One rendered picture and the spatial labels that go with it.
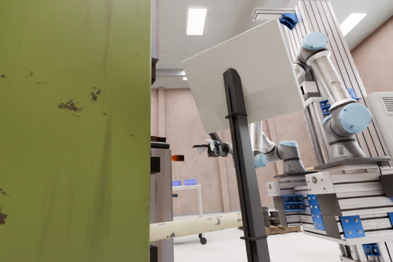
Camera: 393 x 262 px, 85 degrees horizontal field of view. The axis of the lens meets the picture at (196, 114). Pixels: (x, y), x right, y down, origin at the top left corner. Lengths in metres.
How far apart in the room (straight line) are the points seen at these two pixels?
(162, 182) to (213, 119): 0.36
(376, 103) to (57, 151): 1.61
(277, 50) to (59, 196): 0.67
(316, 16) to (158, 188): 1.60
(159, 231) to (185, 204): 10.59
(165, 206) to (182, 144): 10.70
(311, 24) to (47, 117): 1.70
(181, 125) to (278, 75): 11.29
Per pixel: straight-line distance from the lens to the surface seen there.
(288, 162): 1.65
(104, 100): 0.65
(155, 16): 1.31
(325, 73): 1.22
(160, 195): 0.94
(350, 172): 1.20
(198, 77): 0.77
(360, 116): 1.15
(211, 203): 11.42
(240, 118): 0.64
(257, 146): 1.34
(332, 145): 1.27
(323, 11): 1.99
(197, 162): 11.47
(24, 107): 0.63
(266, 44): 0.70
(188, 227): 0.73
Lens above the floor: 0.70
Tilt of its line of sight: 21 degrees up
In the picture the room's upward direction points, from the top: 4 degrees counter-clockwise
